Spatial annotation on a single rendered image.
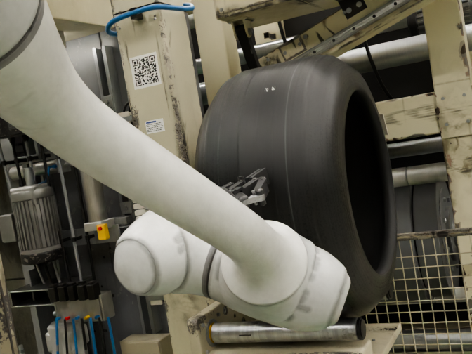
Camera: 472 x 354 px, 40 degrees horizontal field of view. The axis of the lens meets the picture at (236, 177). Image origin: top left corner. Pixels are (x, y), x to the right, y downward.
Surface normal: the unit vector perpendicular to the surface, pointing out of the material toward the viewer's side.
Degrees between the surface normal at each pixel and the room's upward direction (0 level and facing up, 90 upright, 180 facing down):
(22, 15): 116
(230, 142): 62
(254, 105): 47
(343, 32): 90
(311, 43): 90
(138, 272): 101
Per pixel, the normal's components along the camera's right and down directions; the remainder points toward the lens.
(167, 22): 0.89, -0.13
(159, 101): -0.42, 0.12
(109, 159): 0.35, 0.51
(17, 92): 0.46, 0.84
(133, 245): -0.51, -0.12
